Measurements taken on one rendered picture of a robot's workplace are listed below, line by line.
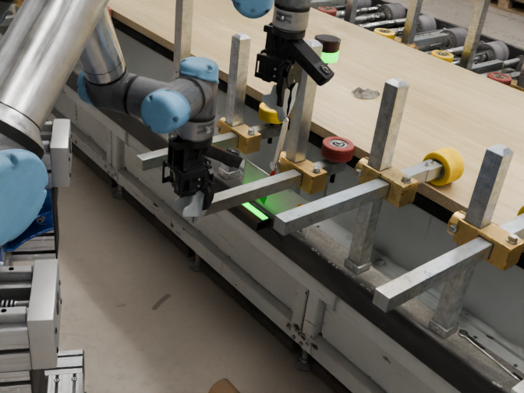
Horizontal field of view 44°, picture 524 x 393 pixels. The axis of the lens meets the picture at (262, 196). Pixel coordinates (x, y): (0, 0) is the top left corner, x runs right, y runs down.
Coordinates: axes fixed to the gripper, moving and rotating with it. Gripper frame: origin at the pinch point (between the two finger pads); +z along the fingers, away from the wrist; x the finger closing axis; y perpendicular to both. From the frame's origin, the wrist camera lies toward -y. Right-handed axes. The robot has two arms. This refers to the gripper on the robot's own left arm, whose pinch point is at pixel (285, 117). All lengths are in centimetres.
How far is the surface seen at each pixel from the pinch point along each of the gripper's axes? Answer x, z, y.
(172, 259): -52, 102, 65
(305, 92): -6.2, -4.6, -1.2
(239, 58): -15.3, -3.7, 22.1
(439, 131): -44, 11, -25
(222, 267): -43, 87, 37
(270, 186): 5.1, 15.3, -1.4
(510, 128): -61, 10, -41
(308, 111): -7.9, 0.4, -1.9
